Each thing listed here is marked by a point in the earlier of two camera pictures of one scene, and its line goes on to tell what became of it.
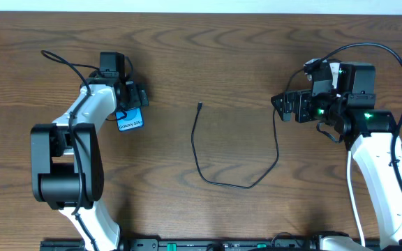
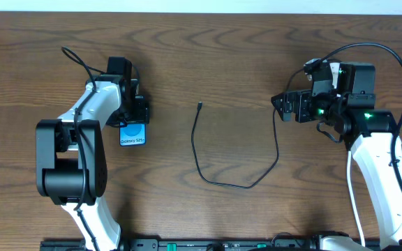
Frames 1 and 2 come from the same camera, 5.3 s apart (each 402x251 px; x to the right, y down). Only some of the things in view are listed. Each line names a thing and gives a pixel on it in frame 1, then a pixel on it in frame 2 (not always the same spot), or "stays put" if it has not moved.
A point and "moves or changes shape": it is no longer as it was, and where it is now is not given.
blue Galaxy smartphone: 134,119 moves or changes shape
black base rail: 214,245 stays put
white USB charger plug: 334,67 stays put
